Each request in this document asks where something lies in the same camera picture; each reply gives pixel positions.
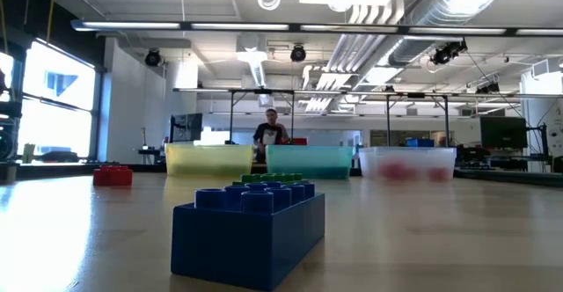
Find green toy building block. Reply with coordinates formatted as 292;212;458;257
171;164;251;178
231;172;303;186

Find long red toy block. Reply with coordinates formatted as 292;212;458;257
378;159;418;181

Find small red toy block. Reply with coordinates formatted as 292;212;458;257
427;166;450;182
92;164;134;187

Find person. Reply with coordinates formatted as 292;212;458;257
252;107;292;164

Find teal plastic bin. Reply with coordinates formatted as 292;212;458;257
265;144;355;180

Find yellow plastic bin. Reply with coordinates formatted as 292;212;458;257
164;143;255;179

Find black ceiling spotlight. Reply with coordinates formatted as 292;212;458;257
289;44;308;63
143;48;162;68

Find black computer monitor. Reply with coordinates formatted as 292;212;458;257
169;113;204;143
479;115;529;150

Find white ceiling pipes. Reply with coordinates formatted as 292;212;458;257
303;1;399;113

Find clear plastic bin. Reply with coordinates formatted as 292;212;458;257
358;146;457;182

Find blue box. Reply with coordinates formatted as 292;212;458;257
405;137;435;148

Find long ceiling light bar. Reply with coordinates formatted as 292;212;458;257
69;18;563;38

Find black ceiling-mounted device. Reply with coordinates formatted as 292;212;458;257
429;39;469;67

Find large bright window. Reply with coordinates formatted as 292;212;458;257
0;40;98;161

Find black equipment stand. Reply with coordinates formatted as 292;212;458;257
0;100;21;186

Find black metal workstation frame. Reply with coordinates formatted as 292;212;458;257
384;91;450;148
173;87;296;146

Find silver ceiling air duct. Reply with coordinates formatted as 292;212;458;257
358;0;514;77

